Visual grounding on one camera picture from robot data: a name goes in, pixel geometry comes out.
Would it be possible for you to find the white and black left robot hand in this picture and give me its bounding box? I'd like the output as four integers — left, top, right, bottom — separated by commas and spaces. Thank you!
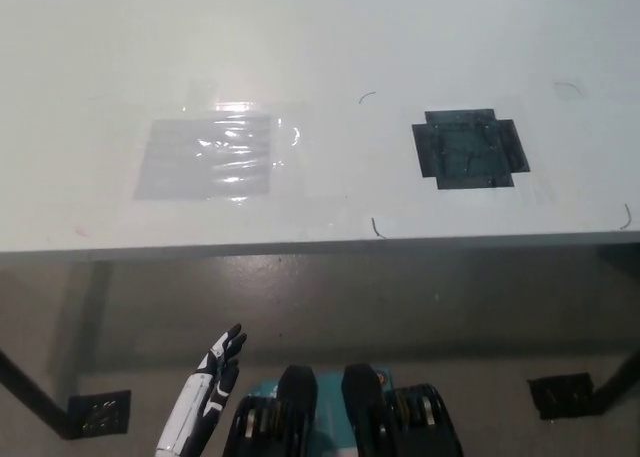
155, 323, 248, 457

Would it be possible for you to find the black table leg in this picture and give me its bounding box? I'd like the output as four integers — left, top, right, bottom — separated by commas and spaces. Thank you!
592, 349, 640, 417
0, 349, 76, 439

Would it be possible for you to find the clear glossy plastic film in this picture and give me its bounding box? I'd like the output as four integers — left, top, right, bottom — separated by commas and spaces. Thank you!
183, 96, 305, 206

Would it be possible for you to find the grey tape patch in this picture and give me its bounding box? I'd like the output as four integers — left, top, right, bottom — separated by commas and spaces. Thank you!
133, 114, 273, 202

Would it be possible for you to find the black tape patch on table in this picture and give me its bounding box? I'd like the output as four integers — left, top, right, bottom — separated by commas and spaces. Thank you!
411, 108, 532, 191

